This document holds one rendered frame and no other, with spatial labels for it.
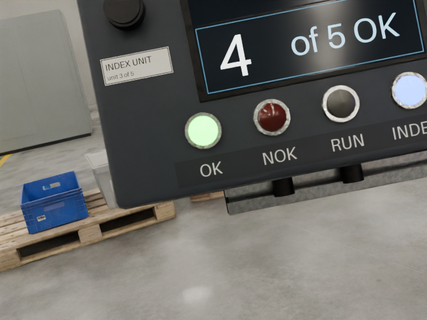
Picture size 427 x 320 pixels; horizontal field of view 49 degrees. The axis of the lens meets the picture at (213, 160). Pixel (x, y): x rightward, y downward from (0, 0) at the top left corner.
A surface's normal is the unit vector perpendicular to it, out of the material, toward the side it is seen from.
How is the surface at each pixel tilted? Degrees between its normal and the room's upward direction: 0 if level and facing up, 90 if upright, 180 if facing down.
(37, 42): 90
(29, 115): 90
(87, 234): 91
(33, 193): 89
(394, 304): 0
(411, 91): 78
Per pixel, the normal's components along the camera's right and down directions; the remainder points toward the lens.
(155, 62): 0.00, 0.00
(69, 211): 0.35, 0.18
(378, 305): -0.19, -0.95
